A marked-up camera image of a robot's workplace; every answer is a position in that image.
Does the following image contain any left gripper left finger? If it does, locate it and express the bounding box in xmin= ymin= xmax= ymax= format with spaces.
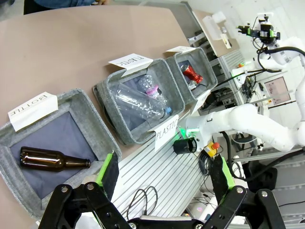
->
xmin=38 ymin=150 xmax=131 ymax=229

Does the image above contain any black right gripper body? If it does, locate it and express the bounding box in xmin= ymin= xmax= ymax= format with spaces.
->
xmin=250 ymin=23 xmax=275 ymax=43

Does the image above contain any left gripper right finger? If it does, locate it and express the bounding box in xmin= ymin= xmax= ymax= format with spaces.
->
xmin=202 ymin=155 xmax=286 ymax=229

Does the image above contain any brown glass bottle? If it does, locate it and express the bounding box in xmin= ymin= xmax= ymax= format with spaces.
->
xmin=19 ymin=146 xmax=92 ymax=172

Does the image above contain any crushed red can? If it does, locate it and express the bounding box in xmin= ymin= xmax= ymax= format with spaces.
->
xmin=182 ymin=65 xmax=203 ymax=83

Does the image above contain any large clear plastic bottle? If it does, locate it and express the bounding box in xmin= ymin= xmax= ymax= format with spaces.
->
xmin=115 ymin=82 xmax=167 ymax=120

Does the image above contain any small bottle with pink label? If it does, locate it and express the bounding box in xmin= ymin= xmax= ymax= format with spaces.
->
xmin=138 ymin=73 xmax=172 ymax=114

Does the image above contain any grey fabric basket for plastic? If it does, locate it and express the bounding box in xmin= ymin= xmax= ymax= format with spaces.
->
xmin=92 ymin=58 xmax=186 ymax=146

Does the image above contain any grey fabric basket for cans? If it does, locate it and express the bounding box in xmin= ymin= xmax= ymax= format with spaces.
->
xmin=164 ymin=47 xmax=219 ymax=100

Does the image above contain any grey fabric basket for bottles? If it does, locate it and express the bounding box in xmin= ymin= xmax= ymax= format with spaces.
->
xmin=0 ymin=88 xmax=122 ymax=221

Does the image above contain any folded CAN label card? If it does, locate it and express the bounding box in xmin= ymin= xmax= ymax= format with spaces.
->
xmin=165 ymin=45 xmax=197 ymax=54

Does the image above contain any CAN paper sign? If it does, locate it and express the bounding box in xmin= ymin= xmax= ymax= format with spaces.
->
xmin=190 ymin=89 xmax=212 ymax=115

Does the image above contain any short white foam block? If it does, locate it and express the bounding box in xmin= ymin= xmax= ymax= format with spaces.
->
xmin=212 ymin=11 xmax=226 ymax=23

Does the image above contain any yellow emergency stop button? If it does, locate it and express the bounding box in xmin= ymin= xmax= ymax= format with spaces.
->
xmin=203 ymin=142 xmax=221 ymax=157

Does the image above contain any long white foam block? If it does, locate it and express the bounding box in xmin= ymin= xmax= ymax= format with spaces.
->
xmin=202 ymin=16 xmax=221 ymax=40

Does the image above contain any brown cardboard panel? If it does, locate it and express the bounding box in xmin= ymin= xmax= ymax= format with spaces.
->
xmin=193 ymin=9 xmax=240 ymax=58

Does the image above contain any aluminium profile table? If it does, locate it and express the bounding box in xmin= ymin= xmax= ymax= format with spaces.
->
xmin=111 ymin=133 xmax=215 ymax=220

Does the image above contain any computer monitor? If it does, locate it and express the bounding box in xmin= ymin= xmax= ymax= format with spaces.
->
xmin=263 ymin=76 xmax=293 ymax=108

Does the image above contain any PLASTIC paper sign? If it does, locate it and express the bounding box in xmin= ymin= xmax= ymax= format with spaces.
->
xmin=147 ymin=114 xmax=179 ymax=153

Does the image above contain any folded BOTTLE label card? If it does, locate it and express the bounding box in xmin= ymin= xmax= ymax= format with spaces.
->
xmin=7 ymin=91 xmax=59 ymax=132

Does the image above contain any folded PLASTIC label card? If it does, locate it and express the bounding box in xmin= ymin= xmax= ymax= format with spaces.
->
xmin=108 ymin=53 xmax=154 ymax=77

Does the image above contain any person in denim shirt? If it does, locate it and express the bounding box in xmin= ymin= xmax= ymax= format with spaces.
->
xmin=33 ymin=0 xmax=96 ymax=9

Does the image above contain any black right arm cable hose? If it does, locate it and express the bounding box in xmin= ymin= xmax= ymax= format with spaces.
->
xmin=256 ymin=46 xmax=305 ymax=73

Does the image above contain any black cylindrical camera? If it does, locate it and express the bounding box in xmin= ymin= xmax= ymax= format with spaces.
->
xmin=173 ymin=137 xmax=198 ymax=155

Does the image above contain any thin black cable loop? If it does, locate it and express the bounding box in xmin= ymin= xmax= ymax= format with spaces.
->
xmin=126 ymin=186 xmax=159 ymax=221

